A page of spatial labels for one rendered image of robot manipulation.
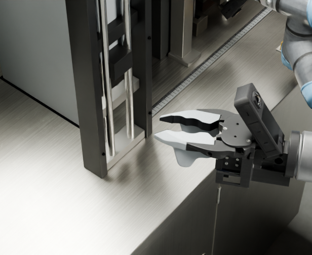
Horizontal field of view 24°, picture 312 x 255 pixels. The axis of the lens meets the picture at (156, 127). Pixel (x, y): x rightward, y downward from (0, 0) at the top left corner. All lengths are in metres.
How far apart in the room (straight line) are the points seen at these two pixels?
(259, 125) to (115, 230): 0.45
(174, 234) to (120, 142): 0.23
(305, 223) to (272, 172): 1.44
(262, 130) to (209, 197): 0.60
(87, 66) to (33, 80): 0.36
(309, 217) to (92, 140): 1.31
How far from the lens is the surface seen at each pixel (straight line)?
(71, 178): 1.49
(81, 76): 1.30
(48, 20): 1.43
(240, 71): 1.71
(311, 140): 1.10
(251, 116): 1.05
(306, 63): 1.54
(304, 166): 1.09
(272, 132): 1.08
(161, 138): 1.10
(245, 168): 1.11
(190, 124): 1.13
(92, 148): 1.43
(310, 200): 2.63
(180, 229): 1.60
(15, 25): 1.53
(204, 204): 1.64
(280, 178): 1.13
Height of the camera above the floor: 2.05
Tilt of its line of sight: 47 degrees down
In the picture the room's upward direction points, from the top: straight up
